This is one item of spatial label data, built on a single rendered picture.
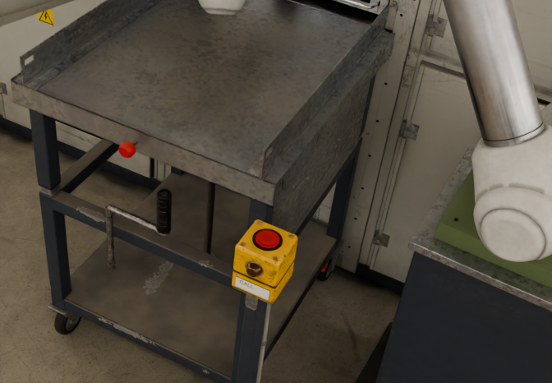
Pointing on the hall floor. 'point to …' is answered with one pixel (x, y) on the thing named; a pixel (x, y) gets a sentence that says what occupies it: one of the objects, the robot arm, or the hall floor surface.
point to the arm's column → (464, 331)
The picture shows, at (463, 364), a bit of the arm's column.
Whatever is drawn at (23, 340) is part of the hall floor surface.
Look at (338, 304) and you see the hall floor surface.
